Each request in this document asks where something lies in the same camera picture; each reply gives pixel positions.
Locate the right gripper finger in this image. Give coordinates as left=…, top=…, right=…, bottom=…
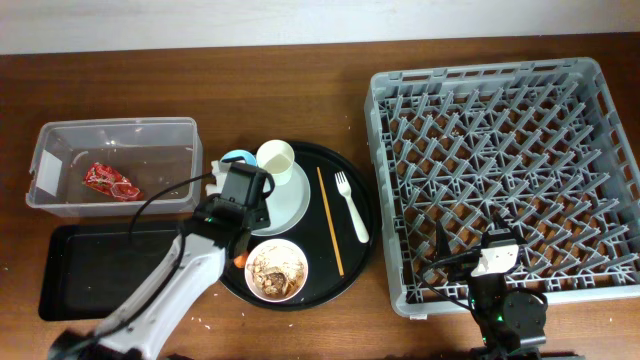
left=436, top=220, right=451, bottom=258
left=492, top=212, right=513, bottom=233

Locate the white tissue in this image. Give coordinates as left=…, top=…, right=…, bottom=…
left=205, top=160, right=231, bottom=196

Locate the orange carrot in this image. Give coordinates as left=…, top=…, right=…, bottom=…
left=233, top=251, right=249, bottom=269

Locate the light blue cup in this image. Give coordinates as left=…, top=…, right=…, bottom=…
left=220, top=149, right=257, bottom=166

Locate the cream white cup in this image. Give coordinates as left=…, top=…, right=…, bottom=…
left=256, top=140, right=295, bottom=186

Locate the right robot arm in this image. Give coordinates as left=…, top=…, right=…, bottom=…
left=433, top=214, right=548, bottom=359

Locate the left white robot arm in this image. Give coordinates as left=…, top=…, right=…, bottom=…
left=47, top=194, right=269, bottom=359

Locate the grey dishwasher rack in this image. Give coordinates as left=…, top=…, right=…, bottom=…
left=364, top=58, right=639, bottom=319

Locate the clear plastic waste bin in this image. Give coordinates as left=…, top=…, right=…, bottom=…
left=25, top=117, right=203, bottom=217

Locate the round black tray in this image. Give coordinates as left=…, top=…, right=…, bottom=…
left=221, top=142, right=380, bottom=311

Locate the wooden chopstick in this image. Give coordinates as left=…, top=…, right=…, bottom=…
left=316, top=167, right=345, bottom=277

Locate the white plastic fork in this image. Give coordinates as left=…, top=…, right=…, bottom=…
left=335, top=172, right=370, bottom=243

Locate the red snack wrapper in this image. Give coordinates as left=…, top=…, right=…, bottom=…
left=83, top=162, right=144, bottom=202

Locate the black rectangular tray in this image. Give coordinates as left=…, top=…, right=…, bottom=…
left=38, top=221, right=177, bottom=321

